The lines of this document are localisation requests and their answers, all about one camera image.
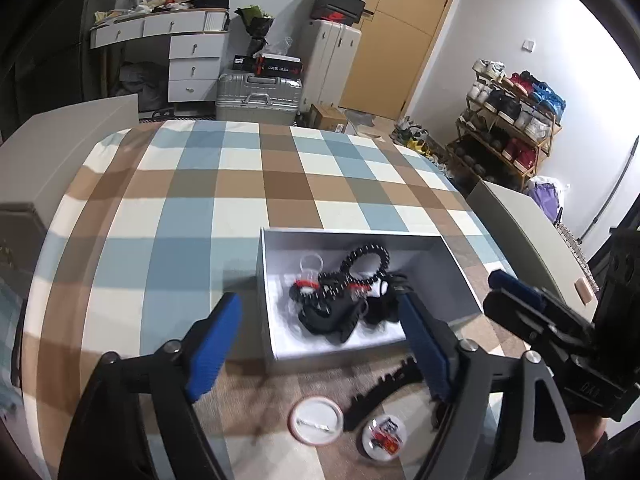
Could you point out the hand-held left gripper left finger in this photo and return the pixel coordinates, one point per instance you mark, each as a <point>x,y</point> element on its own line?
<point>215,350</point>

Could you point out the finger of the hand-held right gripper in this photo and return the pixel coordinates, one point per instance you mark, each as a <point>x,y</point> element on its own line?
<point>515,287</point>
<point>525,322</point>

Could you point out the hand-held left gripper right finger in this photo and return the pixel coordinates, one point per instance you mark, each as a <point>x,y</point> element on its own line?
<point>425,350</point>

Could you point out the black comb hair clip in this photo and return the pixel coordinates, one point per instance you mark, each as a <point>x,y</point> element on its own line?
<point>380,392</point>

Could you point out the red white hair clip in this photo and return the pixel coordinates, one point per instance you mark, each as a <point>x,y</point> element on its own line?
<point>359,288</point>
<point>305,286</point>

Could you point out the grey jewelry box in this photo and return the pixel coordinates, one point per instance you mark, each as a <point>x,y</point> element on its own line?
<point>280,280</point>

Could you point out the printed round badge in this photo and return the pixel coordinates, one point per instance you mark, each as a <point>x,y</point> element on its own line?
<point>382,440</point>

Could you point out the black accessories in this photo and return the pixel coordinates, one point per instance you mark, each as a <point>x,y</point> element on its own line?
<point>325,322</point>

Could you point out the plain white round badge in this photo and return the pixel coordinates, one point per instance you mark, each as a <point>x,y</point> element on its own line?
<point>315,420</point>

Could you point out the person's right hand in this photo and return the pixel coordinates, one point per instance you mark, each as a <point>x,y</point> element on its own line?
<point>590,435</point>

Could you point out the pink earbud case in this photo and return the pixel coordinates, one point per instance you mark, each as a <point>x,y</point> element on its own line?
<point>585,290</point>

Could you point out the purple bag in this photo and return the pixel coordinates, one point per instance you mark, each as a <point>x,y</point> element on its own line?
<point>547,202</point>

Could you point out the plaid blanket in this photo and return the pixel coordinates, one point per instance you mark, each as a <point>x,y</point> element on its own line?
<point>200,235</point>

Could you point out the black curved rod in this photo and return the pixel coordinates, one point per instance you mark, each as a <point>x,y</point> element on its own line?
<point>612,187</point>

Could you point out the wooden shoe rack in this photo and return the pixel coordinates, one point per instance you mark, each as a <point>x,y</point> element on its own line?
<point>542,155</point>

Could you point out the yellow shoes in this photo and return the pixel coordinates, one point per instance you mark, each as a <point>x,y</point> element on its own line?
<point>420,146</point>

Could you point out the shoe rack with shoes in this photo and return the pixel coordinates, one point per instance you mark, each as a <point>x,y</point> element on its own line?
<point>510,105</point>

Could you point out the cardboard box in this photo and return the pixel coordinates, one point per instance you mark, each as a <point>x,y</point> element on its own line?
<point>327,119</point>

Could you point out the silver suitcase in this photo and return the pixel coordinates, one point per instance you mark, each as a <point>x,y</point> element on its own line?
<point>257,97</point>

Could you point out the grey bag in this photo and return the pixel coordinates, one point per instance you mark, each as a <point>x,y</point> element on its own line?
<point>142,85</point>

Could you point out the wooden door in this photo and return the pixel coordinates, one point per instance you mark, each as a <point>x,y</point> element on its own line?
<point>400,35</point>

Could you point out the small black box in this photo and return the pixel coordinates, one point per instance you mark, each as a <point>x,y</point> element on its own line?
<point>244,63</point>

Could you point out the black red flat box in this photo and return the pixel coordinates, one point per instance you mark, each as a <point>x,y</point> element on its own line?
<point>280,66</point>

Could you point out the white suitcase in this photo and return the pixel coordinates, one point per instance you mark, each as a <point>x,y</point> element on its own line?
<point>330,60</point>

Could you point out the white drawer desk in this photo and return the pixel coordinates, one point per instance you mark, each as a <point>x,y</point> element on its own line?
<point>192,47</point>

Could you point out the black red shoe box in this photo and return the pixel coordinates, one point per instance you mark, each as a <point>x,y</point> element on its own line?
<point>335,15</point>

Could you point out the black wrapped bouquet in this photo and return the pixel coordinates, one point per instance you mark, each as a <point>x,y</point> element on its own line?
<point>257,25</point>

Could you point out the desk clutter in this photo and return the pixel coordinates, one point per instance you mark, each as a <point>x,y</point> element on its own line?
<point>150,5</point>

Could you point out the white light switch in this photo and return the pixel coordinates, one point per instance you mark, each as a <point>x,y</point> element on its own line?
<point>528,45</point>

